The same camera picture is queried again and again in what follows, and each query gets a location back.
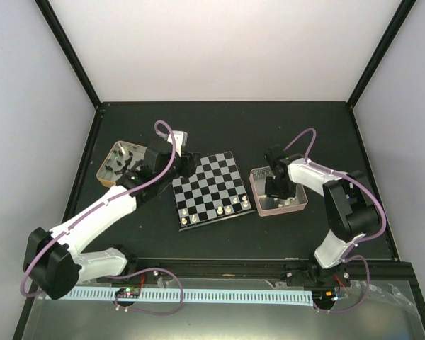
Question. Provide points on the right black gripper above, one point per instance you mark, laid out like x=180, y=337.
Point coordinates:
x=270, y=193

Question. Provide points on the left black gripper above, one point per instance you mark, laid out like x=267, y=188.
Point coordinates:
x=189, y=168

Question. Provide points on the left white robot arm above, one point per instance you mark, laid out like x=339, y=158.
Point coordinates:
x=55, y=260

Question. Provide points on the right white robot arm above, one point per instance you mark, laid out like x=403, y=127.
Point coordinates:
x=354, y=215

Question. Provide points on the black white chess board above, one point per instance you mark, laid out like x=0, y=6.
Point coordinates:
x=216, y=182

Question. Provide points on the small circuit board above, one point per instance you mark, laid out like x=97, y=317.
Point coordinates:
x=132, y=293

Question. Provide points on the pink tin box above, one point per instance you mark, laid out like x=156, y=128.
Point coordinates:
x=269, y=206

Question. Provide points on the gold tin box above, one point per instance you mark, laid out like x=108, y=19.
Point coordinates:
x=122, y=157

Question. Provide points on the white slotted cable duct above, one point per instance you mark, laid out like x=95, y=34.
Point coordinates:
x=175, y=295

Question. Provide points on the black aluminium frame rail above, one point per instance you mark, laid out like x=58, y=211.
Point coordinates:
x=297, y=273

